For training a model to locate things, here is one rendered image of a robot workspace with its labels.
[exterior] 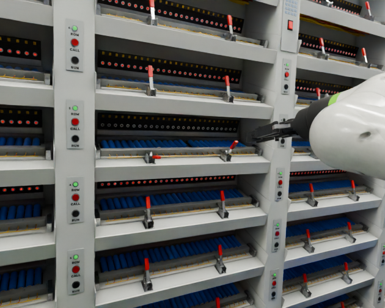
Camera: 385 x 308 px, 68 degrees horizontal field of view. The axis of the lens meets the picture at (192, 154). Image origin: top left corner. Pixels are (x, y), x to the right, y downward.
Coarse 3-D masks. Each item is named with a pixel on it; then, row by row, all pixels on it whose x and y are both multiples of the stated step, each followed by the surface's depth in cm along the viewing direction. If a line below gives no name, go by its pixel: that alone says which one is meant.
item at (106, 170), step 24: (96, 144) 83; (264, 144) 105; (96, 168) 76; (120, 168) 79; (144, 168) 82; (168, 168) 85; (192, 168) 89; (216, 168) 93; (240, 168) 97; (264, 168) 102
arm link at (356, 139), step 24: (360, 96) 44; (336, 120) 41; (360, 120) 39; (384, 120) 37; (312, 144) 45; (336, 144) 40; (360, 144) 38; (384, 144) 36; (336, 168) 44; (360, 168) 40; (384, 168) 37
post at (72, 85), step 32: (64, 0) 69; (64, 32) 69; (64, 64) 70; (64, 96) 71; (64, 128) 71; (64, 160) 72; (64, 192) 73; (64, 224) 73; (64, 256) 74; (64, 288) 75
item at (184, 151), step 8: (104, 152) 81; (112, 152) 82; (120, 152) 83; (128, 152) 84; (136, 152) 85; (144, 152) 86; (152, 152) 88; (160, 152) 89; (168, 152) 90; (176, 152) 92; (184, 152) 93; (192, 152) 94; (200, 152) 96; (208, 152) 97; (216, 152) 99; (232, 152) 101; (240, 152) 104; (248, 152) 105
